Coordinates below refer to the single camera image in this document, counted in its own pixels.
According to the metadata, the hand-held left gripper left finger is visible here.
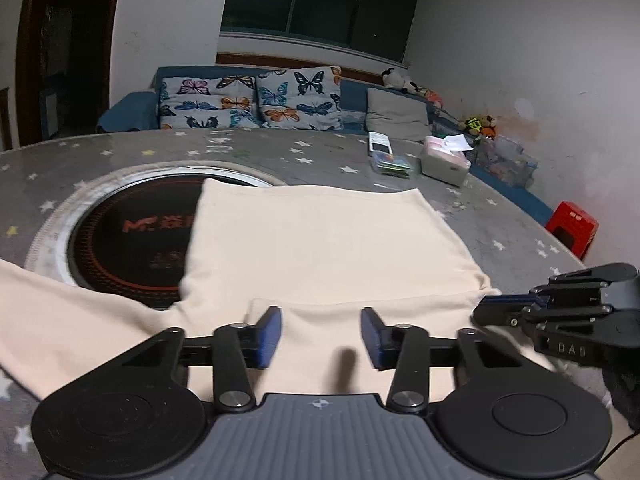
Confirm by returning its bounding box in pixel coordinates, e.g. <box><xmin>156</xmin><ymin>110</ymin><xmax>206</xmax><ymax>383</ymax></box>
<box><xmin>119</xmin><ymin>305</ymin><xmax>284</xmax><ymax>414</ymax></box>

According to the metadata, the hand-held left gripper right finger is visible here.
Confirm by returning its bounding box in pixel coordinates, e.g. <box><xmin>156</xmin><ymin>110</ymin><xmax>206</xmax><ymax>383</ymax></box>
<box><xmin>360</xmin><ymin>306</ymin><xmax>527</xmax><ymax>414</ymax></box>

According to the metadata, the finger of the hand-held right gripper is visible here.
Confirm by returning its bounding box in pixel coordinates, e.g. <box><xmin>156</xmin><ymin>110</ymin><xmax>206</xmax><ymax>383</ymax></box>
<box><xmin>529</xmin><ymin>262</ymin><xmax>640</xmax><ymax>311</ymax></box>
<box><xmin>472</xmin><ymin>294</ymin><xmax>556</xmax><ymax>330</ymax></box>

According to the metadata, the cream garment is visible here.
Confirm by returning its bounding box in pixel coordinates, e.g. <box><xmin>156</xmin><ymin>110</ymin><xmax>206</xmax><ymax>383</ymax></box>
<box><xmin>0</xmin><ymin>178</ymin><xmax>561</xmax><ymax>401</ymax></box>

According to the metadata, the red plastic stool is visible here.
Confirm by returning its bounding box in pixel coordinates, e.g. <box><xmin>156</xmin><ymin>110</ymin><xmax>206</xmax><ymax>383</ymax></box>
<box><xmin>545</xmin><ymin>201</ymin><xmax>600</xmax><ymax>260</ymax></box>

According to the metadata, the grey star-print tablecloth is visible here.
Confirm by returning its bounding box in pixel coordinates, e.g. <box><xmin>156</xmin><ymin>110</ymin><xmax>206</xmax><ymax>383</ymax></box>
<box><xmin>0</xmin><ymin>127</ymin><xmax>608</xmax><ymax>480</ymax></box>

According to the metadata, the clear storage bin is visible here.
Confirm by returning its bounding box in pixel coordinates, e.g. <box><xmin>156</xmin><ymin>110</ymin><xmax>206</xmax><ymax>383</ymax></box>
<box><xmin>475</xmin><ymin>135</ymin><xmax>540</xmax><ymax>189</ymax></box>

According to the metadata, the white pink tissue box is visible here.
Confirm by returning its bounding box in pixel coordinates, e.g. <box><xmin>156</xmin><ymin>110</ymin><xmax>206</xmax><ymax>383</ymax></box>
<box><xmin>420</xmin><ymin>135</ymin><xmax>473</xmax><ymax>186</ymax></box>

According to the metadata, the round built-in induction cooker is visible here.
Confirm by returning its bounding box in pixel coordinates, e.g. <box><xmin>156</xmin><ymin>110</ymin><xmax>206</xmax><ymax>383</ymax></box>
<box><xmin>25</xmin><ymin>161</ymin><xmax>288</xmax><ymax>311</ymax></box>

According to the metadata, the clear plastic box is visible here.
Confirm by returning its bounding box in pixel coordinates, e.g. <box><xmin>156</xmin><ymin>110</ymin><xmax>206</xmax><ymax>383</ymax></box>
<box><xmin>371</xmin><ymin>152</ymin><xmax>413</xmax><ymax>178</ymax></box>

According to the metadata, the orange yellow plush toy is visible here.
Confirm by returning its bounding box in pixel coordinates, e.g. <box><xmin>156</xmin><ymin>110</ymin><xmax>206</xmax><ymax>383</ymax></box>
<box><xmin>460</xmin><ymin>114</ymin><xmax>501</xmax><ymax>140</ymax></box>

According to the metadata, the white remote control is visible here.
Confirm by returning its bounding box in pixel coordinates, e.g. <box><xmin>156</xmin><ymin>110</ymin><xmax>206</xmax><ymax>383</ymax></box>
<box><xmin>368</xmin><ymin>131</ymin><xmax>393</xmax><ymax>157</ymax></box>

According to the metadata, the beige cushion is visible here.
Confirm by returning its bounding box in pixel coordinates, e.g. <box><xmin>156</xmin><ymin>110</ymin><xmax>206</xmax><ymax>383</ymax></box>
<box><xmin>366</xmin><ymin>87</ymin><xmax>432</xmax><ymax>142</ymax></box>

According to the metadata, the pink plush toy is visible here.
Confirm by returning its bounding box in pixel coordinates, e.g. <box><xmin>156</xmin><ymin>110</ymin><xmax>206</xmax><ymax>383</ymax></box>
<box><xmin>412</xmin><ymin>82</ymin><xmax>444</xmax><ymax>109</ymax></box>

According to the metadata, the butterfly print cushion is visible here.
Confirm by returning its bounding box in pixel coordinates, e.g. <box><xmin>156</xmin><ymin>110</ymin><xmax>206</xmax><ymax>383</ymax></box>
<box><xmin>159</xmin><ymin>75</ymin><xmax>261</xmax><ymax>131</ymax></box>
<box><xmin>256</xmin><ymin>66</ymin><xmax>345</xmax><ymax>131</ymax></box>

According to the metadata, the black white plush toy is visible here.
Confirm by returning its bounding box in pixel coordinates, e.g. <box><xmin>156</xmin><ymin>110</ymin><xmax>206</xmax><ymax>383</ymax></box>
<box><xmin>382</xmin><ymin>69</ymin><xmax>414</xmax><ymax>94</ymax></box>

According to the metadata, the blue sofa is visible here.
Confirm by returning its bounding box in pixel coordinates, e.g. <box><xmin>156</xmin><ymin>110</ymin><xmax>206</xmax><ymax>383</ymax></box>
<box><xmin>97</xmin><ymin>64</ymin><xmax>556</xmax><ymax>228</ymax></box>

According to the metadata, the dark window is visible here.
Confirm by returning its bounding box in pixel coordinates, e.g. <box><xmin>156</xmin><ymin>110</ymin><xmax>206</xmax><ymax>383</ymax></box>
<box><xmin>220</xmin><ymin>0</ymin><xmax>426</xmax><ymax>63</ymax></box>

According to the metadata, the wooden door frame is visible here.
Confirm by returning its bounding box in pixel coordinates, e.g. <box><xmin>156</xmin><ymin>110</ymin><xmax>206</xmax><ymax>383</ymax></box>
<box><xmin>15</xmin><ymin>0</ymin><xmax>126</xmax><ymax>148</ymax></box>

